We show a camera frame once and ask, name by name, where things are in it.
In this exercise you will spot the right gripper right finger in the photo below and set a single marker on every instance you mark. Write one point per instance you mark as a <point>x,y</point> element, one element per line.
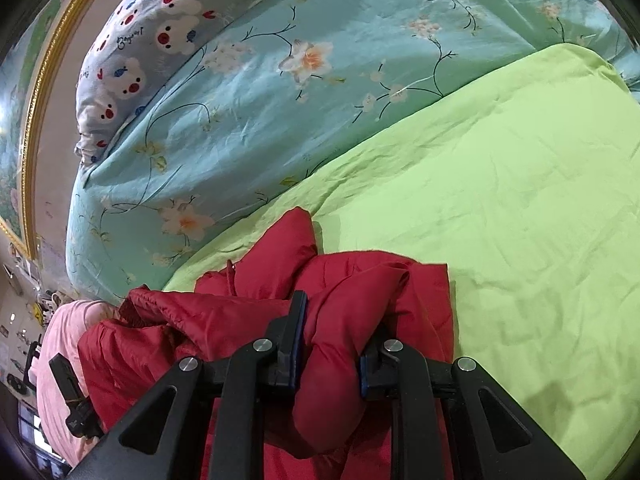
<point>453,420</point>

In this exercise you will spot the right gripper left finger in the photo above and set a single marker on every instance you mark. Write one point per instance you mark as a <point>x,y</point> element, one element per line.
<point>207,419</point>

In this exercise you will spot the red puffer jacket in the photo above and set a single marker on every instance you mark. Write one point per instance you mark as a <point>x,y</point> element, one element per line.
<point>331,434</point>

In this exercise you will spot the lime green bed sheet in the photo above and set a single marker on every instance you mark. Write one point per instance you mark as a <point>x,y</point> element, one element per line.
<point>525,183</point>

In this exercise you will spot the teal floral duvet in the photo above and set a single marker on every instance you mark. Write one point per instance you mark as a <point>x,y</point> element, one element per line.
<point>278,93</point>

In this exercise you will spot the grey cartoon print pillow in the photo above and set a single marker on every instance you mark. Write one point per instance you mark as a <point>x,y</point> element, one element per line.
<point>142,44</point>

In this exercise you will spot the gold framed wall picture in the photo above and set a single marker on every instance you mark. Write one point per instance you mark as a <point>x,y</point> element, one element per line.
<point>37,55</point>

